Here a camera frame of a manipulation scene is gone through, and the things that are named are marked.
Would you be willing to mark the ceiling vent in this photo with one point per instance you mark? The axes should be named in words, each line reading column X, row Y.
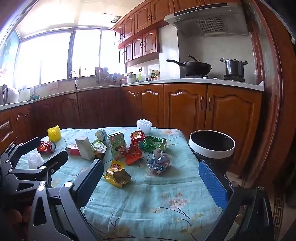
column 116, row 19

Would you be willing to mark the person's left hand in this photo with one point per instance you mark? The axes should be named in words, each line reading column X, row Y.
column 15, row 215

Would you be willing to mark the white rimmed black trash bin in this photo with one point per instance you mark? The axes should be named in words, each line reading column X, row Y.
column 211, row 151

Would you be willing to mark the red triangular wrapper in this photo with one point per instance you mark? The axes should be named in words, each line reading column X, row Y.
column 133, row 154

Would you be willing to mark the red cracker snack bag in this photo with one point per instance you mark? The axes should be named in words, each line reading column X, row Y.
column 137, row 137

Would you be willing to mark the white plastic wrapper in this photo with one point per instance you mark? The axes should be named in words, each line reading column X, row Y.
column 159, row 162

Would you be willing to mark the steel range hood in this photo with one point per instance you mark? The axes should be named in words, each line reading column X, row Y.
column 208, row 23

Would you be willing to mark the wooden cabinets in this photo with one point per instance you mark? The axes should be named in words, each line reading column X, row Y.
column 143, row 16
column 185, row 106

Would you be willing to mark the kitchen window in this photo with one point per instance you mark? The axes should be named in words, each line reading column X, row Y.
column 53, row 55

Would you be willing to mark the steel cooking pot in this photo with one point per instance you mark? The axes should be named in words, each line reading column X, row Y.
column 233, row 67

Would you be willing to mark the wooden lower cabinets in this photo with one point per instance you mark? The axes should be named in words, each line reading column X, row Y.
column 185, row 106

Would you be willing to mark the kitchen countertop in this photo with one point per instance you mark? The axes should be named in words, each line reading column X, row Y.
column 161, row 82

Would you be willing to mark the patterned rug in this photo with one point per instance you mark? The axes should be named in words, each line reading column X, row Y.
column 279, row 215

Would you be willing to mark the small red white carton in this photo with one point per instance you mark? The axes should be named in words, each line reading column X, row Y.
column 71, row 149

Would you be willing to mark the green milk carton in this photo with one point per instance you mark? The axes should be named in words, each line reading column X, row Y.
column 116, row 144

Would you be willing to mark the green snack wrapper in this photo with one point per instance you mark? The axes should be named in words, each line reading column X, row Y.
column 153, row 143

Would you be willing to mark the yellow snack packet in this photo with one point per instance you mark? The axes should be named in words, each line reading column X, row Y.
column 116, row 175

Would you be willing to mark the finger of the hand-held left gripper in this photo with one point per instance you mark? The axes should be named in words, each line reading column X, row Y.
column 25, row 144
column 55, row 161

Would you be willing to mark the light blue floral tablecloth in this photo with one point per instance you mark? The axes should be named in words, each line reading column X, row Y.
column 150, row 197

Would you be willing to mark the white plastic jug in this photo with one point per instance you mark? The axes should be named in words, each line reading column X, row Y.
column 13, row 95

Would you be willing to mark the blue white crumpled wrapper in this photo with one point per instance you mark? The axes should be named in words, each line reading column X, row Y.
column 101, row 134

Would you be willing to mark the gas stove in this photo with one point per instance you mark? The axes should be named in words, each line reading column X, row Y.
column 233, row 78

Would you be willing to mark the crushed red can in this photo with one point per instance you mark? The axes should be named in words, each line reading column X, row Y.
column 46, row 147

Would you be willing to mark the electric kettle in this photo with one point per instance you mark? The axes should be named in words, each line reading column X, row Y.
column 3, row 95

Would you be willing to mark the white paper carton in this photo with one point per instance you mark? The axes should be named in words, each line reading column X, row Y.
column 84, row 148

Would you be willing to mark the black wok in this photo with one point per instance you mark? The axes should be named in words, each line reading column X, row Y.
column 196, row 66

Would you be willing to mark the kitchen faucet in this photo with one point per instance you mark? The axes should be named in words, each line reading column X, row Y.
column 75, row 81

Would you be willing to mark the wall picture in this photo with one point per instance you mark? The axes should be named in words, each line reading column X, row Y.
column 8, row 53

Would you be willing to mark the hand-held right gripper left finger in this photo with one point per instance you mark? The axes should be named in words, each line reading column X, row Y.
column 92, row 173

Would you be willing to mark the yellow foam fruit net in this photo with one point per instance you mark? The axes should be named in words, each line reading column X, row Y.
column 54, row 134

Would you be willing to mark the wooden door frame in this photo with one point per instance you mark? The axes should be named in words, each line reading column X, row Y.
column 270, row 92

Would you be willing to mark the white rice cooker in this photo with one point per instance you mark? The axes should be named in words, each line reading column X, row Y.
column 132, row 78

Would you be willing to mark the small bottle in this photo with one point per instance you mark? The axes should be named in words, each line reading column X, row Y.
column 80, row 71

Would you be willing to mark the wooden upper cabinets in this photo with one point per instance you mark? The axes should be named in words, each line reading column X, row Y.
column 143, row 16

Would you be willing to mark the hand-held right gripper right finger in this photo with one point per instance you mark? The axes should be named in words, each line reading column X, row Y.
column 212, row 185

